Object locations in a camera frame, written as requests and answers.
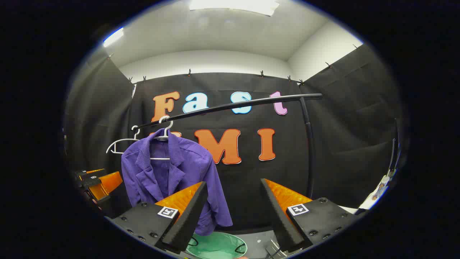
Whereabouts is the green laundry hamper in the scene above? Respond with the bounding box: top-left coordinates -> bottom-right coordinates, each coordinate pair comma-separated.
186,231 -> 248,259

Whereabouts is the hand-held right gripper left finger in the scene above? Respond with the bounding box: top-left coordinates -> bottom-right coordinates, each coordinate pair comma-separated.
106,181 -> 209,254

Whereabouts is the black backdrop cloth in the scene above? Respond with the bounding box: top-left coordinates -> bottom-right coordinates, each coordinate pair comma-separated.
65,43 -> 403,231

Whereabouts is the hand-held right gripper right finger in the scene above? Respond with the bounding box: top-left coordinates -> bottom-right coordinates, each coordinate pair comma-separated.
260,178 -> 362,253

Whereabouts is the black metal clothes rack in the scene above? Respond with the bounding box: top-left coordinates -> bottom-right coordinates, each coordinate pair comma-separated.
134,93 -> 323,199

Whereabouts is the thin metal stand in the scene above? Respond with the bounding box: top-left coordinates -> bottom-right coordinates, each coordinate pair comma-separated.
386,119 -> 402,177

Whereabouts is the purple corduroy jacket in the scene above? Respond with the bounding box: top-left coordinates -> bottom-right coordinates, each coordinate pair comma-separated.
121,128 -> 233,236

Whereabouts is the white clothes hanger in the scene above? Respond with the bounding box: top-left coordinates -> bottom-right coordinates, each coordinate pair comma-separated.
149,116 -> 174,161
106,125 -> 141,155

